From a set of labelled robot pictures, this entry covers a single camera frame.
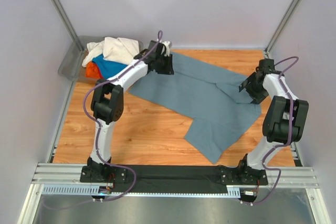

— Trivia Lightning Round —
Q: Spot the grey-blue t shirt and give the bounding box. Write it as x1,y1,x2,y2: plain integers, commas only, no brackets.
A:
129,53,261,164

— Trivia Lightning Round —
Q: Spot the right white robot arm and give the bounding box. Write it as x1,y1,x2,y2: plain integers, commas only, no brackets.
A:
236,59,309,184

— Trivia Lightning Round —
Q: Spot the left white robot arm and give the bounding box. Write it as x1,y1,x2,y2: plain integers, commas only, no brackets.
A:
82,39,174,183

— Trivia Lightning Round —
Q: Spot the white t shirt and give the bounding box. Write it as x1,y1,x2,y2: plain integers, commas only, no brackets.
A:
82,37,140,68

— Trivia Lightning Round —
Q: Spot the blue t shirt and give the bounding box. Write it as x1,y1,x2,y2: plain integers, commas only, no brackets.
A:
91,54,128,79

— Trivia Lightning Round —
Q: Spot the orange t shirt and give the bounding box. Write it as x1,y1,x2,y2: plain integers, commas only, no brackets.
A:
86,61,103,79

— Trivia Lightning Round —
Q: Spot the grey plastic bin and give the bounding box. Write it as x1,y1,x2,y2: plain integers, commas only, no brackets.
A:
58,36,143,83

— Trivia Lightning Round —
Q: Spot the right aluminium corner post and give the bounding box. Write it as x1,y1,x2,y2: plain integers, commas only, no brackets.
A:
264,0,301,58

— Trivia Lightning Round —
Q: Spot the aluminium corner post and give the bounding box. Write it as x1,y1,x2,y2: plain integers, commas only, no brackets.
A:
51,0,84,51
264,0,301,58

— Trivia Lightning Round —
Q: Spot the grey slotted cable duct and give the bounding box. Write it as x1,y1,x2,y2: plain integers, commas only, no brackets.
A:
41,185,240,198

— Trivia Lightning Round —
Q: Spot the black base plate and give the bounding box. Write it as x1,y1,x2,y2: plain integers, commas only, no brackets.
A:
80,165,268,194

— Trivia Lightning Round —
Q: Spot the left aluminium corner post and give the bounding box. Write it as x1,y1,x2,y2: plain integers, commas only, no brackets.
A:
51,0,84,51

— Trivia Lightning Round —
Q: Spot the aluminium rail frame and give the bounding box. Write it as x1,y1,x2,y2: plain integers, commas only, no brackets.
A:
32,163,319,188

